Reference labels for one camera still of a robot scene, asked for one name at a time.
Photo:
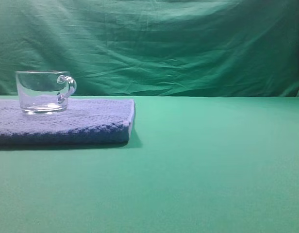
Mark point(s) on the folded blue towel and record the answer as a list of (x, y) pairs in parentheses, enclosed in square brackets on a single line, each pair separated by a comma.
[(86, 121)]

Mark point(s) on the green table cover cloth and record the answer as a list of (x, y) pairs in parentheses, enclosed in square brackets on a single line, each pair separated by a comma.
[(192, 165)]

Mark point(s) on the green backdrop cloth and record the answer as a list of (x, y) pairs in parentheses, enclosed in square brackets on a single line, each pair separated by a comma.
[(198, 48)]

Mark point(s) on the transparent glass cup with handle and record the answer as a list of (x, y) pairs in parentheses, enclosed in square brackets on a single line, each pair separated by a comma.
[(41, 92)]

